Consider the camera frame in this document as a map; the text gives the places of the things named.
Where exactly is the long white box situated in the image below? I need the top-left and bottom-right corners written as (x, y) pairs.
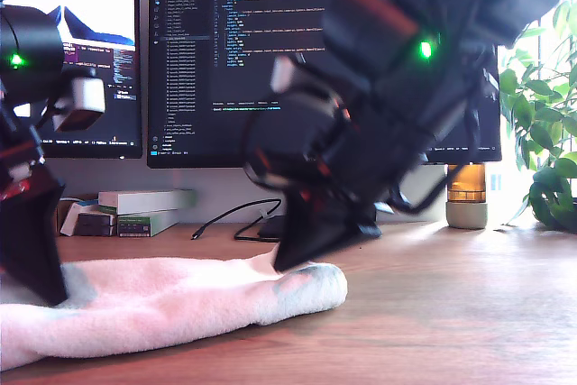
top-left (97, 189), bottom-right (196, 216)

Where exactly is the pink white checked tea towel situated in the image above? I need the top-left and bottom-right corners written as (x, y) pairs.
top-left (0, 256), bottom-right (349, 372)

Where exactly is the black desk cable with plug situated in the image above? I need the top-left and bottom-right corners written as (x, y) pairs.
top-left (191, 198), bottom-right (283, 242)

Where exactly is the brown cardboard box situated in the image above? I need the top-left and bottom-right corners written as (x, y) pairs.
top-left (54, 199), bottom-right (76, 235)

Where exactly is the black Huawei computer monitor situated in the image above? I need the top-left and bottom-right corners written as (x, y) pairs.
top-left (146, 0), bottom-right (502, 242)

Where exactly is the white green small box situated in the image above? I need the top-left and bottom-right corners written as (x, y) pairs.
top-left (116, 209), bottom-right (181, 238)

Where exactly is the amber glass lamp grey base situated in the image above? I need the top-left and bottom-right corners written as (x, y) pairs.
top-left (444, 164), bottom-right (489, 231)

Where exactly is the green leafy houseplant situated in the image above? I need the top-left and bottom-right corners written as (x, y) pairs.
top-left (495, 0), bottom-right (577, 233)

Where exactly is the dark brown small box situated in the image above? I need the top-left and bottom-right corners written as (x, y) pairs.
top-left (76, 215), bottom-right (119, 237)

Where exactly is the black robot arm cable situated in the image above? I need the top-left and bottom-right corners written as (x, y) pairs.
top-left (386, 162), bottom-right (465, 218)

